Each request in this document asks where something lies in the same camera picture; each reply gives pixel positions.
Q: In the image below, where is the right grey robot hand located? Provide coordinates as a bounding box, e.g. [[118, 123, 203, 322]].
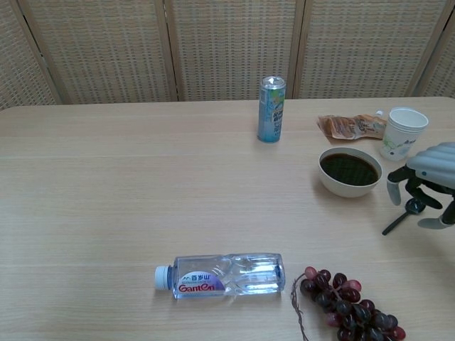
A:
[[386, 141, 455, 229]]

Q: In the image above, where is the black plastic spoon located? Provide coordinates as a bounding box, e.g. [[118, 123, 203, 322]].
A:
[[382, 198, 426, 236]]

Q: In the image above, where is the white bowl with dark liquid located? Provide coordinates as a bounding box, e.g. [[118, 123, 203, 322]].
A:
[[318, 146, 384, 198]]

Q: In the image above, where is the white printed paper cup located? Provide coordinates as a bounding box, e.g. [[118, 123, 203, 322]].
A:
[[379, 107, 429, 161]]

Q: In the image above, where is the orange spouted snack pouch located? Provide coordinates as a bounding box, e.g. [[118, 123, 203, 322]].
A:
[[317, 110, 387, 142]]

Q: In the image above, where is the bunch of red grapes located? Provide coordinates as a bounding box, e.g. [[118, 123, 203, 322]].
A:
[[289, 266, 407, 341]]

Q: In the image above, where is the light blue drink can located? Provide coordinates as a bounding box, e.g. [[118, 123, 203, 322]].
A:
[[257, 75, 287, 144]]

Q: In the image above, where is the woven rattan folding screen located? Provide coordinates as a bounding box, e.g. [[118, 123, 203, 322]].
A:
[[0, 0, 455, 111]]

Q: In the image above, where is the clear plastic water bottle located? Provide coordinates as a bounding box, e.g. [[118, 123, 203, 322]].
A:
[[154, 252, 287, 301]]

